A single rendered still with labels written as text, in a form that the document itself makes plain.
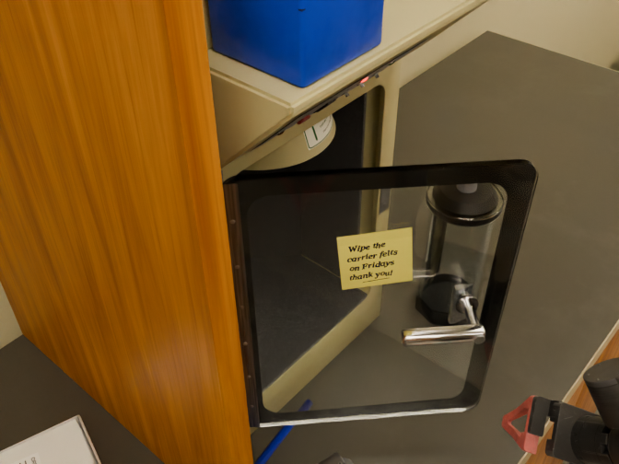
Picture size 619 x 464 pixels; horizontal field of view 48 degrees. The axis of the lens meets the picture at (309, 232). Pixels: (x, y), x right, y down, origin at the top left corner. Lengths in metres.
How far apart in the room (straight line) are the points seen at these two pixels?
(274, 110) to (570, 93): 1.32
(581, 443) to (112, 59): 0.67
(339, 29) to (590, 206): 0.95
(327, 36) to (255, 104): 0.07
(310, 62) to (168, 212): 0.16
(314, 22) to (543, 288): 0.80
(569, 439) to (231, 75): 0.60
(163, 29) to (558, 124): 1.29
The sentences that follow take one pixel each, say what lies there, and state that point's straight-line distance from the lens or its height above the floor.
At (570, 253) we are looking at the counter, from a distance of 1.30.
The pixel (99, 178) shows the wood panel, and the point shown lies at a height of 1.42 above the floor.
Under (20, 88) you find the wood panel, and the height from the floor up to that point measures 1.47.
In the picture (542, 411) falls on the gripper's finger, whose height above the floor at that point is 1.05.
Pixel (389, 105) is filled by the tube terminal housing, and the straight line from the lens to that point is 0.86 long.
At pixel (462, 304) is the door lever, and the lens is 0.79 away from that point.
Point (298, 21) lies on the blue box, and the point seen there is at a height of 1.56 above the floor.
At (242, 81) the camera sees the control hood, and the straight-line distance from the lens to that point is 0.54.
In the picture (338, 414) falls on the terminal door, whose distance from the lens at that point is 0.92.
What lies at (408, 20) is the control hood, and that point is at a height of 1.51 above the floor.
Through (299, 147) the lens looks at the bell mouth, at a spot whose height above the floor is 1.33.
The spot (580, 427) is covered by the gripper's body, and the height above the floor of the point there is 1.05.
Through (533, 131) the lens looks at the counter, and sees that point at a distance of 1.60.
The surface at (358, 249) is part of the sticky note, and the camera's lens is 0.70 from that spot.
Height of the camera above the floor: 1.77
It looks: 41 degrees down
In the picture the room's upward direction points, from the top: straight up
